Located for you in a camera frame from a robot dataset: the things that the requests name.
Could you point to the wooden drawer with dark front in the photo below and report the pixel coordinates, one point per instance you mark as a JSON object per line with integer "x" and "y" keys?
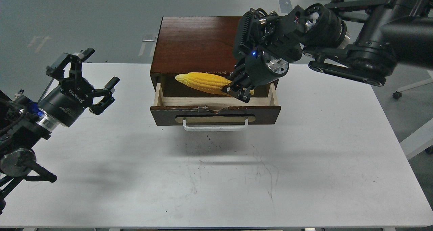
{"x": 175, "y": 104}

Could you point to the dark wooden cabinet box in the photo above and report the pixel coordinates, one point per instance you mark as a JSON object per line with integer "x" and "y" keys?
{"x": 192, "y": 44}

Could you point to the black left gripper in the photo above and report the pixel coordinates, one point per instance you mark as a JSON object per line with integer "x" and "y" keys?
{"x": 67, "y": 102}

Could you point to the grey floor tape strip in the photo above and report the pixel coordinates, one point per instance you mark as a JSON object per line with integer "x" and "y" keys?
{"x": 285, "y": 6}

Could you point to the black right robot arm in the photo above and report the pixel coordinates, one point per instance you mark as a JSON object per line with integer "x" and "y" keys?
{"x": 361, "y": 40}

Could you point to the yellow corn cob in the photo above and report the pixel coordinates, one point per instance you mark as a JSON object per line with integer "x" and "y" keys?
{"x": 206, "y": 82}

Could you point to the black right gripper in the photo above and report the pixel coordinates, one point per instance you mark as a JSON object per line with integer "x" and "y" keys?
{"x": 260, "y": 68}

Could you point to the white drawer handle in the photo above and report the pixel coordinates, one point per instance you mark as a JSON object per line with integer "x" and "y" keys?
{"x": 215, "y": 128}

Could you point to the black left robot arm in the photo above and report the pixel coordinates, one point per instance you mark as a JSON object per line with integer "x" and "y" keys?
{"x": 25, "y": 122}

